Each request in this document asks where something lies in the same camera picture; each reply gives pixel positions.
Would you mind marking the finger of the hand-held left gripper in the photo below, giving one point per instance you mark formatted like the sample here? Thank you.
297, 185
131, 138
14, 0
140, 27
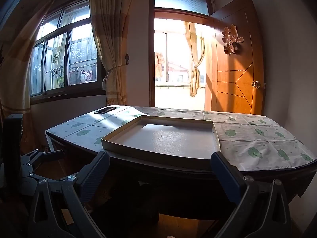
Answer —
47, 155
32, 179

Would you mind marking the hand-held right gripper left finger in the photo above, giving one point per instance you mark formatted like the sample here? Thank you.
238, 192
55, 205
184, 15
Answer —
95, 173

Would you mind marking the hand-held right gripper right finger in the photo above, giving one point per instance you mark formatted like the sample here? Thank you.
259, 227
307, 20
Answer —
226, 174

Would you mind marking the shallow cardboard tray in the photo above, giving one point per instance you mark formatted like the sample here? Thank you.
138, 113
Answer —
171, 138

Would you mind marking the white tablecloth with green print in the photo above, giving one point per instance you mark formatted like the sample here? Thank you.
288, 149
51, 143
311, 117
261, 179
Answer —
260, 133

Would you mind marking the black smartphone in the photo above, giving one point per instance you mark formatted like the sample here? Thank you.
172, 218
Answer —
105, 110

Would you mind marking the beige checked curtain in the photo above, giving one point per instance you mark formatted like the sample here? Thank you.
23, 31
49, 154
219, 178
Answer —
112, 42
14, 74

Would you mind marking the brown wooden door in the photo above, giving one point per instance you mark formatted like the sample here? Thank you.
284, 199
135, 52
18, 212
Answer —
235, 84

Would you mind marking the brass door knob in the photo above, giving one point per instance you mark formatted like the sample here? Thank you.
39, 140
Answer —
256, 84

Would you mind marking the sliding glass window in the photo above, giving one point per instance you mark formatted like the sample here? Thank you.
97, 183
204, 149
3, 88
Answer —
64, 54

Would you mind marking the tied balcony curtain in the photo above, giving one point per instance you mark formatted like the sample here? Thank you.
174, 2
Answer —
196, 54

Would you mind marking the paper-cut door decoration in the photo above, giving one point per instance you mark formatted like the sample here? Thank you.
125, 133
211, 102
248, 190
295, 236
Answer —
231, 39

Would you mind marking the frosted transom window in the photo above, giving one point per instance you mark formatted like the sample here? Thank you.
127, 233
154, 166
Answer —
180, 1

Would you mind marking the metal wall hook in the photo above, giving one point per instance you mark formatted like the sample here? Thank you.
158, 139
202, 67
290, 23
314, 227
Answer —
127, 59

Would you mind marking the wooden door frame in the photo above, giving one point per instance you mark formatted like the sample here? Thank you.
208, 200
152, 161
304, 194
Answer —
151, 54

